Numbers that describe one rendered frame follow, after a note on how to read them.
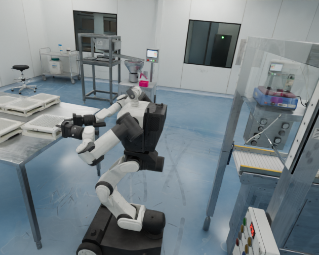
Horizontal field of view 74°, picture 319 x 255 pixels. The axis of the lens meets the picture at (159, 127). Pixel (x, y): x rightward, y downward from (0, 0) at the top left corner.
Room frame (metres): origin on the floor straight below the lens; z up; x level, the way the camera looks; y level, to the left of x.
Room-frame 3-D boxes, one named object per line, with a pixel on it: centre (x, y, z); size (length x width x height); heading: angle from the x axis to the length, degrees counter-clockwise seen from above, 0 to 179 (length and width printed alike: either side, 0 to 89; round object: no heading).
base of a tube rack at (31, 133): (1.37, 0.80, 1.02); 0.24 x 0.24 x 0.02; 84
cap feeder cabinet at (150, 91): (4.03, 0.48, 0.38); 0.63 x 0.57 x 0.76; 83
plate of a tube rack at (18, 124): (1.46, 1.25, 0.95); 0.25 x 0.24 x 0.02; 168
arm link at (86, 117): (1.47, 0.60, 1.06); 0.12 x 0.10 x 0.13; 117
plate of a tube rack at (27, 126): (1.37, 0.80, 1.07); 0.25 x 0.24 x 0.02; 174
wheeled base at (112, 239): (1.32, 0.19, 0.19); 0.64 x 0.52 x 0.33; 85
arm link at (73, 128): (1.28, 0.60, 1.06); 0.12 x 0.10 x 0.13; 77
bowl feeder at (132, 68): (4.08, 0.52, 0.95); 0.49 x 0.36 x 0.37; 83
